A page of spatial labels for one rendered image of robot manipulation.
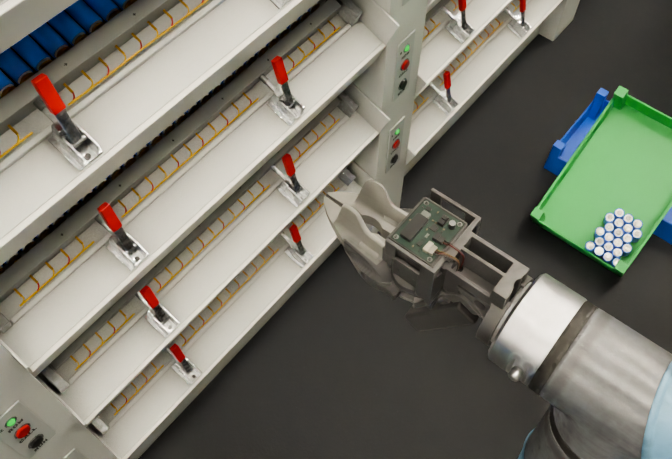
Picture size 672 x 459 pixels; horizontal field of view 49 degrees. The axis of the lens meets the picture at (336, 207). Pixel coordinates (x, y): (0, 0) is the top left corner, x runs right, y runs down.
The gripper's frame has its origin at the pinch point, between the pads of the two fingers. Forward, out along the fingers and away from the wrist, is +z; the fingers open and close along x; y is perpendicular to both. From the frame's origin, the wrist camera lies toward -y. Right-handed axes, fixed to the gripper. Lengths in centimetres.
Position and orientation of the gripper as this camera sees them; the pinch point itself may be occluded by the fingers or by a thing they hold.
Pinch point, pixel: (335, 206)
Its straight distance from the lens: 73.9
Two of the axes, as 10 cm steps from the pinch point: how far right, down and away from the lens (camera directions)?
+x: -6.4, 6.5, -4.1
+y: -0.3, -5.5, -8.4
